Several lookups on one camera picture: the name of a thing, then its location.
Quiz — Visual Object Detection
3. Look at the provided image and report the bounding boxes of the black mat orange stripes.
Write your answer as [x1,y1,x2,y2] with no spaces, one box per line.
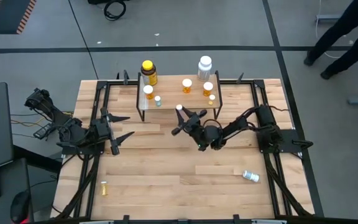
[0,0,37,35]

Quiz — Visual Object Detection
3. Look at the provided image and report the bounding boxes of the brown bottle yellow cap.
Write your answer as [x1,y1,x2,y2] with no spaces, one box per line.
[140,60,158,87]

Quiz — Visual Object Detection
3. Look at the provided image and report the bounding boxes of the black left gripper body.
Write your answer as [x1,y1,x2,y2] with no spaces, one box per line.
[88,107,121,156]

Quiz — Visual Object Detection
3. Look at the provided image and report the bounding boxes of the black cable coil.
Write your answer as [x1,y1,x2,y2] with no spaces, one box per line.
[103,0,127,22]

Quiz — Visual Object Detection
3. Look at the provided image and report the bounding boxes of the person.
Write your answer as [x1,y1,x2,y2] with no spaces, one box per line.
[303,0,358,80]

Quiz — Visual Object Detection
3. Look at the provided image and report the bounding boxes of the black phone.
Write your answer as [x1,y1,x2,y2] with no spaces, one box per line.
[32,124,53,140]

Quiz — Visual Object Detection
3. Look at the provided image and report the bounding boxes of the black computer mouse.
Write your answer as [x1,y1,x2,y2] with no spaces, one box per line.
[9,190,31,224]

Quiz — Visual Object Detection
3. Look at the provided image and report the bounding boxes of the grey desk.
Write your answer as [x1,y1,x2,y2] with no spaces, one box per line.
[0,157,34,224]

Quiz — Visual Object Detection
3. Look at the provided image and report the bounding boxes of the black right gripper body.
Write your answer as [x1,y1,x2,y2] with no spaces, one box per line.
[171,109,225,152]

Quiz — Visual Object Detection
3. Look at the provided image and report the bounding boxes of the small white labelled bottle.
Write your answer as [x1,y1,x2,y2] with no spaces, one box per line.
[242,169,260,183]

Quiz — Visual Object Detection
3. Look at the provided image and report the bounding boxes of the white floor cable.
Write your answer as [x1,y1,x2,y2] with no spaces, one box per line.
[314,0,347,59]

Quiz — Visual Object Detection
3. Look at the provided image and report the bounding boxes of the wooden shelf black legs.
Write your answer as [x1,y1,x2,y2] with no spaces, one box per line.
[136,70,224,123]

